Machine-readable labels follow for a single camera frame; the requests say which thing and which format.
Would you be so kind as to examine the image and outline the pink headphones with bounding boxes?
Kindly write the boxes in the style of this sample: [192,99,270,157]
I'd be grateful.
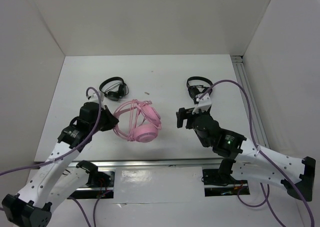
[113,99,162,143]

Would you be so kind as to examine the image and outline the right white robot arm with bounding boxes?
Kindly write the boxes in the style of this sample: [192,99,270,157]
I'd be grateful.
[176,108,316,202]

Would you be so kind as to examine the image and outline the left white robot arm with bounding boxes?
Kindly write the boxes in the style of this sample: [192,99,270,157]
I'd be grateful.
[1,102,119,227]

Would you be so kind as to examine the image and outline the left black headphones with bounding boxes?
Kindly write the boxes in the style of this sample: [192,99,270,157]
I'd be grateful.
[99,76,129,102]

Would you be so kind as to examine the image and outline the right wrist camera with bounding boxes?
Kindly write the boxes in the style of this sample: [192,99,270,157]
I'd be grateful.
[192,93,212,115]

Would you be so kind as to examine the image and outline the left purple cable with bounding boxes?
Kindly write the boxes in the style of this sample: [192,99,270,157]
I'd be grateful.
[0,86,116,227]

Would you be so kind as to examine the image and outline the aluminium front rail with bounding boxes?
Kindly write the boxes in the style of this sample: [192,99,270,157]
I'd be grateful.
[69,158,226,169]

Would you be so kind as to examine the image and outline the aluminium side rail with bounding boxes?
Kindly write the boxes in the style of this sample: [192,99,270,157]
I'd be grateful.
[230,55,270,148]

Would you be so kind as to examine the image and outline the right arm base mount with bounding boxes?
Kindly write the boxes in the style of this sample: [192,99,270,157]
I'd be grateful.
[201,169,250,197]

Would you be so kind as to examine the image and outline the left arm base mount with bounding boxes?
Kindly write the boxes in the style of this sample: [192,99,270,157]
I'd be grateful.
[70,170,115,200]

